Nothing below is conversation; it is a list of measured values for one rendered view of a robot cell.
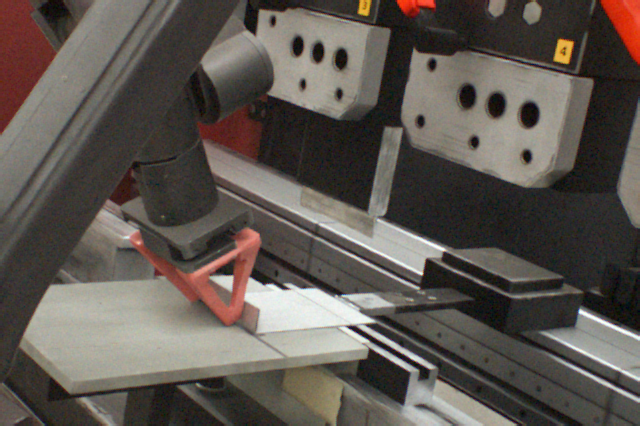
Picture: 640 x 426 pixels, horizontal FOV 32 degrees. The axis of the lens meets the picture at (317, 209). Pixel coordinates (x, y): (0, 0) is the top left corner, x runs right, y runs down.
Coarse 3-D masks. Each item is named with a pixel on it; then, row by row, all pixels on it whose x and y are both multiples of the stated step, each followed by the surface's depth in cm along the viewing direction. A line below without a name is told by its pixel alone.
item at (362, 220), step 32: (320, 128) 95; (352, 128) 92; (384, 128) 89; (320, 160) 95; (352, 160) 92; (384, 160) 90; (320, 192) 95; (352, 192) 92; (384, 192) 91; (352, 224) 93
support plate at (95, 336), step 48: (48, 288) 89; (96, 288) 91; (144, 288) 93; (48, 336) 79; (96, 336) 81; (144, 336) 82; (192, 336) 84; (240, 336) 86; (288, 336) 88; (336, 336) 90; (96, 384) 74; (144, 384) 76
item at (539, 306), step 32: (448, 256) 110; (480, 256) 111; (512, 256) 113; (448, 288) 108; (480, 288) 106; (512, 288) 104; (544, 288) 107; (480, 320) 106; (512, 320) 104; (544, 320) 107; (576, 320) 110
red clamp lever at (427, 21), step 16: (400, 0) 77; (416, 0) 76; (432, 0) 77; (416, 16) 76; (432, 16) 76; (416, 32) 75; (432, 32) 74; (448, 32) 75; (416, 48) 75; (432, 48) 74; (448, 48) 75; (464, 48) 77
